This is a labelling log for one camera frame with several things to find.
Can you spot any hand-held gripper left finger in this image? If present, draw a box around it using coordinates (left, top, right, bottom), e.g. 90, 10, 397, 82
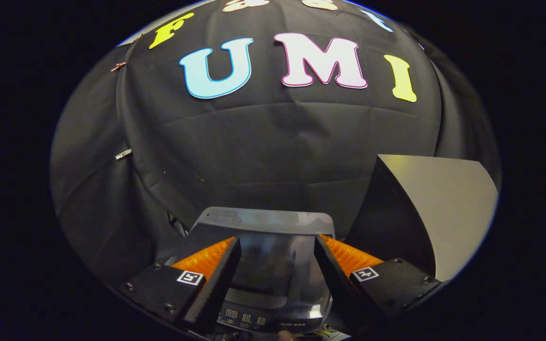
119, 237, 242, 334

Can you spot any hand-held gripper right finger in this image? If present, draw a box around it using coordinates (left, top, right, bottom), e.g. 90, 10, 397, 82
314, 234, 443, 334

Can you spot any dark grey washing machine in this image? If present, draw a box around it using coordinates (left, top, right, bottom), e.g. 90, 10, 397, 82
166, 207, 337, 341

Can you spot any black backdrop cloth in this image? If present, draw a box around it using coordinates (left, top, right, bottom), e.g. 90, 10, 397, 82
49, 0, 502, 294

